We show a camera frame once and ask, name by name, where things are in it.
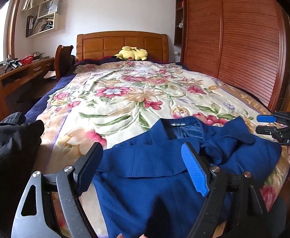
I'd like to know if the blue suit jacket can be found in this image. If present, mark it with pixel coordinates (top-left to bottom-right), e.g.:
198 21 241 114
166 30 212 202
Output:
93 117 282 237

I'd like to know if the black garment pile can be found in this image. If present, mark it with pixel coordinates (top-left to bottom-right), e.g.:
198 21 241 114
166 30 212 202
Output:
0 112 44 231

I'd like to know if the wooden louvered wardrobe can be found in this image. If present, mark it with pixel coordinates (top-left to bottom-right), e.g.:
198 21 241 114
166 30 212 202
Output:
181 0 290 111

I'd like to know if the wooden desk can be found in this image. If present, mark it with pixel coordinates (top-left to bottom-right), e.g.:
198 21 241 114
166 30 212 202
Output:
0 58 54 121

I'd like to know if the floral bed blanket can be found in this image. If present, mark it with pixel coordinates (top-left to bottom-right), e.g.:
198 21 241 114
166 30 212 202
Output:
30 60 290 238

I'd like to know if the yellow Pikachu plush toy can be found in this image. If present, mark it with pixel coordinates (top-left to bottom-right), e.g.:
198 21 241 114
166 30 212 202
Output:
112 46 148 61

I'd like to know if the black gadget on desk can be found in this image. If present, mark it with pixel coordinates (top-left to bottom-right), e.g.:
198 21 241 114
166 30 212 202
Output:
4 58 23 73

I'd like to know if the red basket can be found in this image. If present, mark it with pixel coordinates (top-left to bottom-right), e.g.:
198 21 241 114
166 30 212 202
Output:
20 55 34 66

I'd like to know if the wooden desk chair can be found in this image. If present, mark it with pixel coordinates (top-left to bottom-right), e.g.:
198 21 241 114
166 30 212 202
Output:
54 45 73 81

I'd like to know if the wooden bed headboard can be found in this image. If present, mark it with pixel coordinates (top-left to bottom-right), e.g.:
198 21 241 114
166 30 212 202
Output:
77 31 169 62

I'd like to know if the white wall shelf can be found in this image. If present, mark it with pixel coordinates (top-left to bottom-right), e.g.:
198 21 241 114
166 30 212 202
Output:
25 0 63 38

